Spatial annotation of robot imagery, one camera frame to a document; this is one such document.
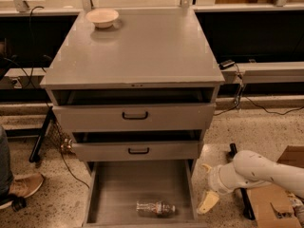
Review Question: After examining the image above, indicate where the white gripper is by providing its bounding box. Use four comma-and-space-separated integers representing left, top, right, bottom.
197, 163, 244, 215

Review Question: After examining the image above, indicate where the clear plastic water bottle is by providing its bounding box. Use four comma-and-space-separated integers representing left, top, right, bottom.
136, 200, 176, 217

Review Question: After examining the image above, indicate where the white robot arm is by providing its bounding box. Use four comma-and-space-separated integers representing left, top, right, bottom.
197, 150, 304, 215

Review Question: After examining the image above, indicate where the grey middle drawer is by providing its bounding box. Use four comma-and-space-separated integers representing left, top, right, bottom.
72, 130, 202, 162

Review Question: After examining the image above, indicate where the grey drawer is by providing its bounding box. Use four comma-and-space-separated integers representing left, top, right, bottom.
72, 130, 202, 162
83, 160, 206, 228
53, 88, 215, 132

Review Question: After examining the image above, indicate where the grey bottom drawer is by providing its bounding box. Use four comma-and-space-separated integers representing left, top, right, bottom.
83, 160, 206, 228

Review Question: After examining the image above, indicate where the grey drawer cabinet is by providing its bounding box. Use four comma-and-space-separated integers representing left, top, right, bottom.
40, 7, 226, 176

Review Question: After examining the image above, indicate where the grey top drawer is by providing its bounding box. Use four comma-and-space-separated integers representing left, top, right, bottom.
53, 88, 215, 132

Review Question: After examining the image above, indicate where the black metal leg right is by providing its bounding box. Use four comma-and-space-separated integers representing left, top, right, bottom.
229, 143, 256, 220

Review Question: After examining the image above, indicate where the black metal leg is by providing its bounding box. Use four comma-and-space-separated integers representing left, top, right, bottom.
28, 107, 53, 162
229, 143, 256, 220

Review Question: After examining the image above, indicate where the brown cardboard box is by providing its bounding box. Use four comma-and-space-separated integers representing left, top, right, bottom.
247, 146, 304, 228

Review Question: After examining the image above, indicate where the black power adapter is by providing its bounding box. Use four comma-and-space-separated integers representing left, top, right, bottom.
219, 60, 235, 70

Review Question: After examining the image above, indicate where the black metal leg left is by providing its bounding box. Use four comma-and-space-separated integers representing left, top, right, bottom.
28, 107, 53, 162

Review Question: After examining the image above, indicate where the tan shoe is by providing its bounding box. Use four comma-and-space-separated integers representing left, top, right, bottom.
0, 173, 45, 212

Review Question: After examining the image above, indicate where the white bowl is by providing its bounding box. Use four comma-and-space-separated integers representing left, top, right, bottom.
85, 9, 119, 29

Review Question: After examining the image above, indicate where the blue jeans leg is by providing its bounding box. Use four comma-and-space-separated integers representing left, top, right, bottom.
0, 125, 14, 196

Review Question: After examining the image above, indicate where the black middle drawer handle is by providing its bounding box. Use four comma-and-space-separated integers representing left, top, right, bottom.
128, 147, 150, 155

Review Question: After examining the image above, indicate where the black drawer handle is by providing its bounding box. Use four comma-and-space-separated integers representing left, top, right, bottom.
128, 147, 150, 155
122, 111, 149, 121

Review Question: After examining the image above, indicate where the black floor cable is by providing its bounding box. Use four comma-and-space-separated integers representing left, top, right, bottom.
213, 64, 304, 117

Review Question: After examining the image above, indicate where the black top drawer handle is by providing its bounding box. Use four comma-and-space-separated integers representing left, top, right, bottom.
122, 111, 149, 121

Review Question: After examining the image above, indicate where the black cable left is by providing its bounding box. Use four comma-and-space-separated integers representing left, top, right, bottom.
3, 5, 90, 189

